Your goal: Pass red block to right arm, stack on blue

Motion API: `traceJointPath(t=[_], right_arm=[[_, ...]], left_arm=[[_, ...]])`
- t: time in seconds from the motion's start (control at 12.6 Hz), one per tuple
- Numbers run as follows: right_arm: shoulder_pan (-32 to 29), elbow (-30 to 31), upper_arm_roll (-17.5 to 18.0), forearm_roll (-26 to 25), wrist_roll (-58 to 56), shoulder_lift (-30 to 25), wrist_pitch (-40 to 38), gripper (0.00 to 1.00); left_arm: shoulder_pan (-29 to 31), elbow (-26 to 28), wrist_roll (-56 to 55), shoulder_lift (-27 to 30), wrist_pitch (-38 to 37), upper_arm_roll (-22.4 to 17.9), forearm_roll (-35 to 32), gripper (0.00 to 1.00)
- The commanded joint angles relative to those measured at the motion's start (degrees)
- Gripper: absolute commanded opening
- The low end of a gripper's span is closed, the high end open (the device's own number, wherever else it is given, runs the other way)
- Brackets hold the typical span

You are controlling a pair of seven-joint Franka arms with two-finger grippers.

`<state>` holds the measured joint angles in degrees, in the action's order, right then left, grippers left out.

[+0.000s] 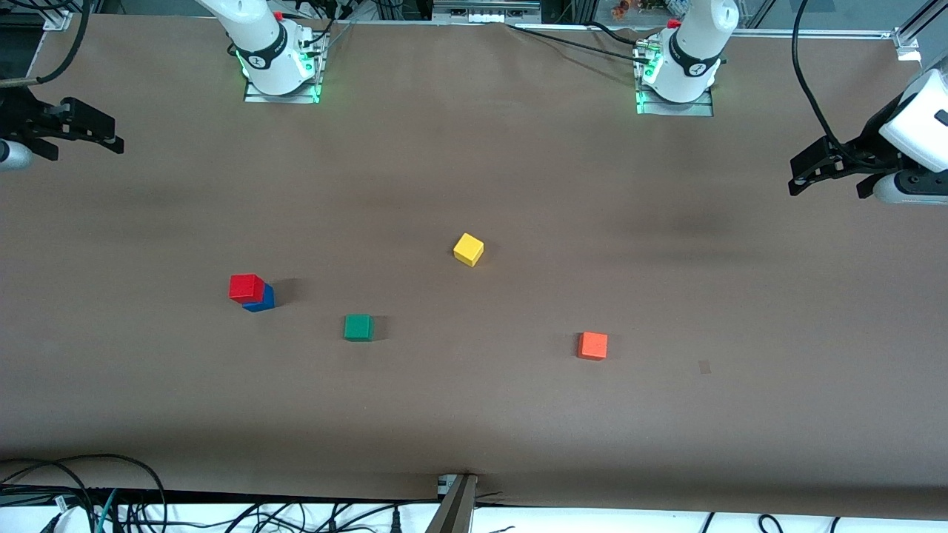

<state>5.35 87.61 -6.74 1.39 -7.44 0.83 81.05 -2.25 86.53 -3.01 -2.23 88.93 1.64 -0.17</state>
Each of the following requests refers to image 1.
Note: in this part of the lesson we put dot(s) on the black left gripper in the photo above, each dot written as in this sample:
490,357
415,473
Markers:
871,142

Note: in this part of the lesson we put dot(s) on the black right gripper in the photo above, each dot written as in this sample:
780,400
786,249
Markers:
21,112

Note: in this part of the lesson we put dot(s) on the red wooden cube block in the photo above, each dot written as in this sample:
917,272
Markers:
246,287

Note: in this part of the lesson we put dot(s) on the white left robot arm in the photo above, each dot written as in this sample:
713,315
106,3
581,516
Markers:
692,52

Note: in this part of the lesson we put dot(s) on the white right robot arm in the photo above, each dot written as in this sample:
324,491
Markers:
266,52

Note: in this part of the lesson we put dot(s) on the blue wooden cube block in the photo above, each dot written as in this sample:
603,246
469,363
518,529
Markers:
265,300

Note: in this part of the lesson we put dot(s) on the orange wooden cube block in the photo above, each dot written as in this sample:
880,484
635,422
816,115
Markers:
592,346

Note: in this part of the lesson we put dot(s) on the green wooden cube block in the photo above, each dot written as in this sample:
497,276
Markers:
358,328

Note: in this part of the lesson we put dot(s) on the yellow wooden cube block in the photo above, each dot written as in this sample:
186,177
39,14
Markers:
468,249

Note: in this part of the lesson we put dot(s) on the white power strip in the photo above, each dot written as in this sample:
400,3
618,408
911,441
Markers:
485,11

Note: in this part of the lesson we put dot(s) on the brown table cover sheet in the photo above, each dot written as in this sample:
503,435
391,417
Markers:
474,414

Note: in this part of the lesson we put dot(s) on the small aluminium corner bracket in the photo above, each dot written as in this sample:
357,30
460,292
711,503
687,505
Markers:
58,23

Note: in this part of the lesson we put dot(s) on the aluminium frame rail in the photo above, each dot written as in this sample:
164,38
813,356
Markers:
815,32

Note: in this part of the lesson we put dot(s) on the aluminium frame corner profile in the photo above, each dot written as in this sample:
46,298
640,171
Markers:
907,41

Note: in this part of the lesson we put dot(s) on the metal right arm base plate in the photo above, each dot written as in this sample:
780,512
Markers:
296,98

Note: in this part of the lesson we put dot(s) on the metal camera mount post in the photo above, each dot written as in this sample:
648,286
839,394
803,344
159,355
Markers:
455,511

